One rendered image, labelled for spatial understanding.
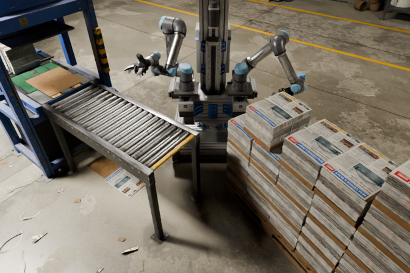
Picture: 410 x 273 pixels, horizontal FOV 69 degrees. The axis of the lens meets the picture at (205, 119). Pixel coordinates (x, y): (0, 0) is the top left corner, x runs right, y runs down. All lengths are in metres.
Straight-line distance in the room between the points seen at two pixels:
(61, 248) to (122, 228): 0.49
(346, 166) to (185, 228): 1.46
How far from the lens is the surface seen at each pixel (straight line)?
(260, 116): 2.08
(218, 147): 3.02
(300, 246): 2.41
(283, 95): 2.32
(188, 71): 2.67
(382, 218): 1.74
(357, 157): 1.94
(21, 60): 3.64
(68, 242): 2.88
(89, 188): 3.18
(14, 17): 2.73
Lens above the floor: 2.30
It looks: 38 degrees down
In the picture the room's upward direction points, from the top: 1 degrees counter-clockwise
